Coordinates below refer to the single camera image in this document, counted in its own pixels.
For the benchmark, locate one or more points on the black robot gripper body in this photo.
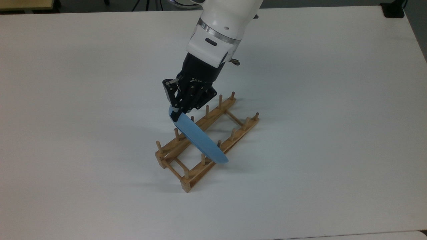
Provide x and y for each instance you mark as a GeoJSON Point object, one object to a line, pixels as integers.
{"type": "Point", "coordinates": [200, 71]}

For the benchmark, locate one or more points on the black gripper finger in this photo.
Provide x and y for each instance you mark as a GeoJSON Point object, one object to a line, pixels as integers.
{"type": "Point", "coordinates": [200, 96]}
{"type": "Point", "coordinates": [173, 96]}

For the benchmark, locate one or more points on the blue plate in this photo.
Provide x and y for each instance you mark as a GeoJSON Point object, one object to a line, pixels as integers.
{"type": "Point", "coordinates": [200, 140]}

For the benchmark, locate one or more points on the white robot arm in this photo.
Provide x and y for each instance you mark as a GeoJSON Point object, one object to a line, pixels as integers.
{"type": "Point", "coordinates": [223, 23]}

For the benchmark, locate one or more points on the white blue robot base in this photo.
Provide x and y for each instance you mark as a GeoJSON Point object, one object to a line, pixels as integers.
{"type": "Point", "coordinates": [183, 2]}

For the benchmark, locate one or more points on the wooden plate rack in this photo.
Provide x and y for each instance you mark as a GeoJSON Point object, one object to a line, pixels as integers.
{"type": "Point", "coordinates": [217, 112]}

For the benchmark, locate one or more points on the black tripod legs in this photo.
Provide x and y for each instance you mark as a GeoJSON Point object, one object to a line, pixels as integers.
{"type": "Point", "coordinates": [146, 4]}

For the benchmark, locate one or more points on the light wooden desk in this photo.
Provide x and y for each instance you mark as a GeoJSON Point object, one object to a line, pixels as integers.
{"type": "Point", "coordinates": [25, 4]}

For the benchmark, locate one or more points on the black table clamp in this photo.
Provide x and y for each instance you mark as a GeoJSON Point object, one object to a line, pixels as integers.
{"type": "Point", "coordinates": [393, 10]}

